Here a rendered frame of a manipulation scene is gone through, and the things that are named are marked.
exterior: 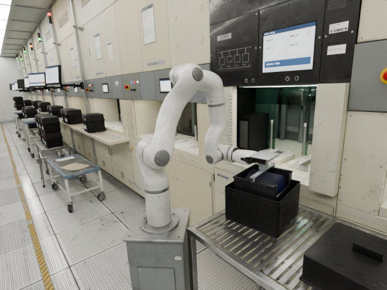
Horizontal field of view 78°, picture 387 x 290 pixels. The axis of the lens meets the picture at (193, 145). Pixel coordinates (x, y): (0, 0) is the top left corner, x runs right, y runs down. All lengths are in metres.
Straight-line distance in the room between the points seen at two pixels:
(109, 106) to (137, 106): 1.52
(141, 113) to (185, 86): 1.92
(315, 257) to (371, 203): 0.50
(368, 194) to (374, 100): 0.41
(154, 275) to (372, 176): 1.08
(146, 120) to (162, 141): 1.96
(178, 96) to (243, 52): 0.63
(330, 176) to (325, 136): 0.19
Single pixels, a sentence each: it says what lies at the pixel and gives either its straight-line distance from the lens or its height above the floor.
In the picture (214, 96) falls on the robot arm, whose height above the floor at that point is 1.36.
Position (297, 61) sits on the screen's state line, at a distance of 1.37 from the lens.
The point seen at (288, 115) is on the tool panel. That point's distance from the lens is 2.44.
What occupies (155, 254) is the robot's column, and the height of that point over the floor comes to 0.68.
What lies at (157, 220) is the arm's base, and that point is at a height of 0.81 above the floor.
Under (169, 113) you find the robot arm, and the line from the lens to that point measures 1.07.
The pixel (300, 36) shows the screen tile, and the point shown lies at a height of 1.63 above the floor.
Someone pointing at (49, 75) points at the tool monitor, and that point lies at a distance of 4.34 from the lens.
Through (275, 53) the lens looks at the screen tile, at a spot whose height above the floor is 1.56.
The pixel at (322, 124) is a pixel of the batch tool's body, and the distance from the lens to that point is 1.27.
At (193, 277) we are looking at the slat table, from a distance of 1.35.
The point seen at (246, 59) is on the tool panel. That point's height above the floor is 1.55.
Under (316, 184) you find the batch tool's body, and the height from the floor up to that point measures 0.91.
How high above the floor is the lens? 1.43
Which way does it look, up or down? 14 degrees down
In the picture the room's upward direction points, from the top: 3 degrees counter-clockwise
